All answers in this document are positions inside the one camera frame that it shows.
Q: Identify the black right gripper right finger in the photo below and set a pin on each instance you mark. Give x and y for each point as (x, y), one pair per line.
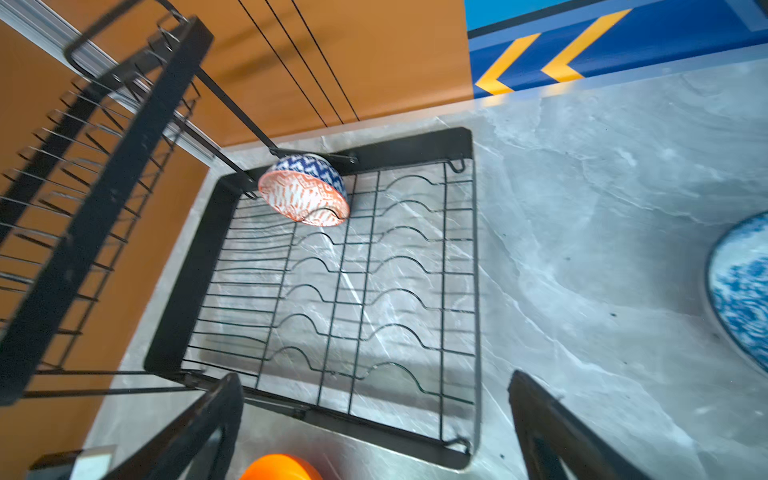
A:
(555, 444)

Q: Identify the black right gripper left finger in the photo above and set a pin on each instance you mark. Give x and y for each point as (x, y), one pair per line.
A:
(197, 444)

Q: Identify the red and blue patterned bowl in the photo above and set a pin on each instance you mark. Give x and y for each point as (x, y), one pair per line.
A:
(307, 189)

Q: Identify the black metal dish rack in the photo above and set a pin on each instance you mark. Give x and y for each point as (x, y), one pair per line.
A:
(369, 329)

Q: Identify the orange plastic bowl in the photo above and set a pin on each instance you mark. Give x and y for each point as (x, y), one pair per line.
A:
(280, 467)

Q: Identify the blue floral white bowl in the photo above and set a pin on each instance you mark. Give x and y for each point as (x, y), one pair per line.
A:
(735, 288)

